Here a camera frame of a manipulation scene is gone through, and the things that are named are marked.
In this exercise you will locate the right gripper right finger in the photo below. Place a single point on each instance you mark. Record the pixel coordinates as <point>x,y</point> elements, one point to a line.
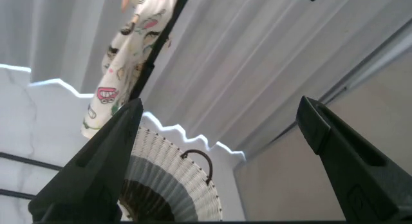
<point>360,185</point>

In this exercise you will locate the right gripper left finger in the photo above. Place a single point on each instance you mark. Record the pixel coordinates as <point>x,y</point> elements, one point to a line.
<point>87,179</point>

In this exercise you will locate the cream printed garment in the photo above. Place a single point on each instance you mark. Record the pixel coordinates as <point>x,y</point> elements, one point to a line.
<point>128,56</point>

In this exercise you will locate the white laundry basket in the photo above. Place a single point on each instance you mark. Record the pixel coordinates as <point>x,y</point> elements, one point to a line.
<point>180,185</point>

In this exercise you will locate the black clothes rack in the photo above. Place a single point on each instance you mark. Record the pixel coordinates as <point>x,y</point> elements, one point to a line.
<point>154,53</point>

